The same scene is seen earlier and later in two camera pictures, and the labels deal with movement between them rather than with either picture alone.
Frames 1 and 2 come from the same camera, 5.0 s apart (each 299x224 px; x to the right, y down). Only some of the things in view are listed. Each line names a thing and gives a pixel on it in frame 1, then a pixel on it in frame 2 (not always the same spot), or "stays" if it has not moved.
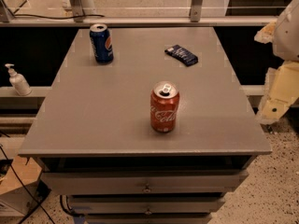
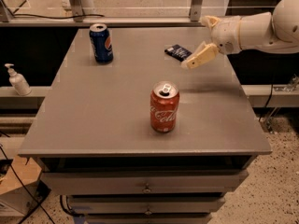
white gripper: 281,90 → 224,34
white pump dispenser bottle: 18,82 stays
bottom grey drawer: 149,218 stays
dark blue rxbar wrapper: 183,55 stays
